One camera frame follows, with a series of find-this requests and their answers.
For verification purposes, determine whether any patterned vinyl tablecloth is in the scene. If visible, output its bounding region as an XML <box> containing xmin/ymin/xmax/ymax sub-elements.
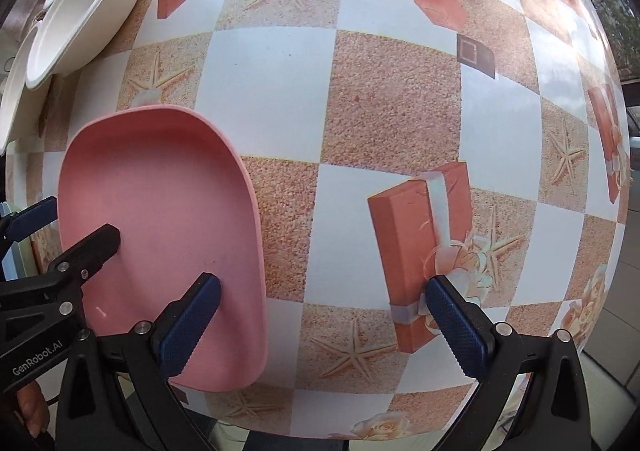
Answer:
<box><xmin>3</xmin><ymin>0</ymin><xmax>629</xmax><ymax>440</ymax></box>

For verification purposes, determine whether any person's left hand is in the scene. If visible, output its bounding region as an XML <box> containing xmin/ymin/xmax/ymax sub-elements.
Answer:
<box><xmin>16</xmin><ymin>381</ymin><xmax>50</xmax><ymax>438</ymax></box>

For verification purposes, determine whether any pink plastic plate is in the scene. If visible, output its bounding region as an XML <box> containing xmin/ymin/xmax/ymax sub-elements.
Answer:
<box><xmin>58</xmin><ymin>104</ymin><xmax>268</xmax><ymax>393</ymax></box>

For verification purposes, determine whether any large white foam bowl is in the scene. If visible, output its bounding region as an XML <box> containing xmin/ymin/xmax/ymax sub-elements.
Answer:
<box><xmin>25</xmin><ymin>0</ymin><xmax>137</xmax><ymax>89</ymax></box>

